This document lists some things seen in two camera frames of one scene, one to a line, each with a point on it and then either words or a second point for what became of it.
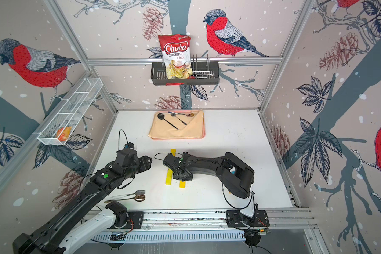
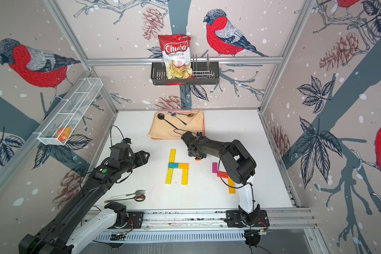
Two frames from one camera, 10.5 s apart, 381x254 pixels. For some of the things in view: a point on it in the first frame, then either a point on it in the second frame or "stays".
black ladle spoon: x=161 y=116 stays
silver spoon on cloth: x=174 y=115 stays
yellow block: x=169 y=177 stays
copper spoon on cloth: x=189 y=115 stays
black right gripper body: x=175 y=177 to x=189 y=154
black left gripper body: x=141 y=165 to x=133 y=161
